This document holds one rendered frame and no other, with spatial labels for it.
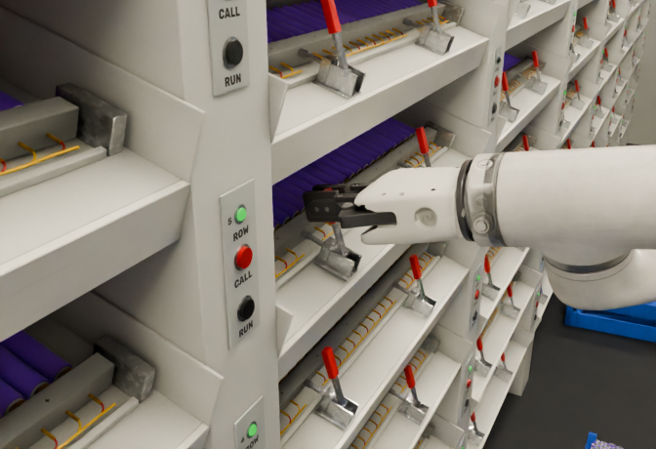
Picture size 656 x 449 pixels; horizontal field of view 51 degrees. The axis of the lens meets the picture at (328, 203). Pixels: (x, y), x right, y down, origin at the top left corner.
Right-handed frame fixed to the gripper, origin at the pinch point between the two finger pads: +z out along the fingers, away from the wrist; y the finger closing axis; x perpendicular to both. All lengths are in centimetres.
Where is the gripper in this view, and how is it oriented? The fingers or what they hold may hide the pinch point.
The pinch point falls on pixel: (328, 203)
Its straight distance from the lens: 69.8
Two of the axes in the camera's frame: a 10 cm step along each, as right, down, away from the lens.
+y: 4.7, -3.3, 8.2
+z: -8.7, 0.2, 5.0
